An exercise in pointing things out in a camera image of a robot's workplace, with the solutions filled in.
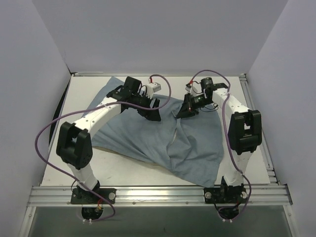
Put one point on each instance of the white pillow with yellow edge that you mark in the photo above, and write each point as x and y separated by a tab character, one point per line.
147	145

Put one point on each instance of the blue-grey fabric pillowcase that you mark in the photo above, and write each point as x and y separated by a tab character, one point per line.
190	148

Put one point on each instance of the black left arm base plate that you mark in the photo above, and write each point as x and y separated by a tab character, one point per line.
80	196

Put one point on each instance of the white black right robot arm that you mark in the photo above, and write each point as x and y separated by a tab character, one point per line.
242	126

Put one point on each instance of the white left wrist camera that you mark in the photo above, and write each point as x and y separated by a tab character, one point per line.
151	88

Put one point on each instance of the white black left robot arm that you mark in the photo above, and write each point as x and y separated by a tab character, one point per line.
74	144

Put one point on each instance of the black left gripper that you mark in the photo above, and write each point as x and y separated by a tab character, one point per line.
150	106

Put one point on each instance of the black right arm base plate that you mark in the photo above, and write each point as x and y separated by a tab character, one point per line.
225	195

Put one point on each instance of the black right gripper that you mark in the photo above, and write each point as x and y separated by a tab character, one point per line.
187	104

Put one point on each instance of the aluminium front frame rail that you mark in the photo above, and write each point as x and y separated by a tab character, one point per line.
58	196

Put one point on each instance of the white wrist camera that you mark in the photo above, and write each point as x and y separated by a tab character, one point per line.
191	89
151	88

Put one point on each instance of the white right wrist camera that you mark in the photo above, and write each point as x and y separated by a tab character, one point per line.
191	89

